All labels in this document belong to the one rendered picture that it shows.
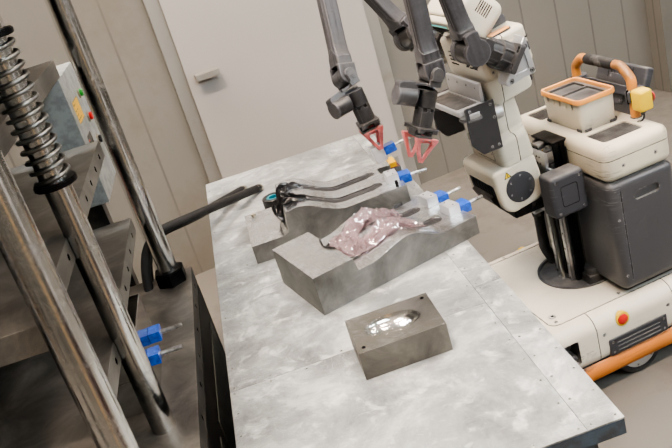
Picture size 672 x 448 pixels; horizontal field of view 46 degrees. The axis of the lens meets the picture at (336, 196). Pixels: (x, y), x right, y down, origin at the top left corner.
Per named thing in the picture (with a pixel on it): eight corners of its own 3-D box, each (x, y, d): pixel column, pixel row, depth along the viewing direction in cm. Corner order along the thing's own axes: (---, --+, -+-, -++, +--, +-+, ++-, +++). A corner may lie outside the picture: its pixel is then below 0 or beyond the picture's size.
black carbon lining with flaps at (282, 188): (374, 176, 260) (366, 150, 256) (386, 192, 245) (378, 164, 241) (272, 211, 257) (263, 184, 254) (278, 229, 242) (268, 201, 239)
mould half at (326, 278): (427, 210, 242) (418, 177, 238) (480, 233, 219) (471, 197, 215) (283, 283, 224) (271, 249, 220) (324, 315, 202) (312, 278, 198)
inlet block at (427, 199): (456, 194, 240) (452, 177, 238) (466, 197, 236) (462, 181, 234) (421, 211, 235) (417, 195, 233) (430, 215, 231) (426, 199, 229)
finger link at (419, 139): (412, 163, 224) (419, 131, 222) (402, 157, 230) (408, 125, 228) (434, 165, 226) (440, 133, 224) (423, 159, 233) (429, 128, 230)
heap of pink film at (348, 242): (396, 212, 233) (390, 188, 230) (431, 227, 217) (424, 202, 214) (320, 249, 224) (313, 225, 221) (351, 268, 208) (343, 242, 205)
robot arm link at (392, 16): (337, -72, 253) (324, -58, 262) (312, -48, 247) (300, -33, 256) (433, 30, 262) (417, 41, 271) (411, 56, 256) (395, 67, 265)
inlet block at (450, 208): (478, 202, 231) (474, 185, 229) (489, 206, 226) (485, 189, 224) (442, 220, 226) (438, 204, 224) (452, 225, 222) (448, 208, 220)
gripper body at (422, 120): (417, 135, 222) (422, 109, 221) (402, 127, 232) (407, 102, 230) (438, 137, 225) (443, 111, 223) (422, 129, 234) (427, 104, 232)
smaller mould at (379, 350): (432, 317, 188) (425, 292, 185) (453, 349, 174) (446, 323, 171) (352, 345, 186) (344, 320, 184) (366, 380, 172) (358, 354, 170)
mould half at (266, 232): (392, 184, 268) (382, 147, 263) (413, 210, 244) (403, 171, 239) (250, 232, 264) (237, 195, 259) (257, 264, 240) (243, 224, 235)
